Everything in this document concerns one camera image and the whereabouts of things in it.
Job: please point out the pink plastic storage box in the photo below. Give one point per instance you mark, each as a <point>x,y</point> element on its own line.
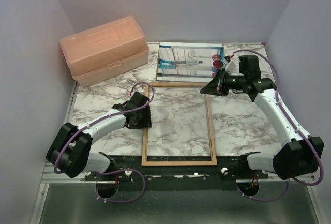
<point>105,51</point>

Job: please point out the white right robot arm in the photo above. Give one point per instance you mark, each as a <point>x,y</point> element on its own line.
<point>300,152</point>

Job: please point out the blue wooden picture frame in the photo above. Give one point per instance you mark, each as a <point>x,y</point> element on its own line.
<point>208,161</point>

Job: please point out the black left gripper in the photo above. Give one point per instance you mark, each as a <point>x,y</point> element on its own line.
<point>146,122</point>

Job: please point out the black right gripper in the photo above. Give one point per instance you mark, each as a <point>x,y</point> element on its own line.
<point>211,88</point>

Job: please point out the photo print with balloons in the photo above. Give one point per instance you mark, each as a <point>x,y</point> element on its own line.
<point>189,62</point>

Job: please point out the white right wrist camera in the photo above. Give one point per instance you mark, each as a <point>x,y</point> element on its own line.
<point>229,65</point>

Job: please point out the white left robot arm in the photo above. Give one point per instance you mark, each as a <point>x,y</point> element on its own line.
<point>70,152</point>

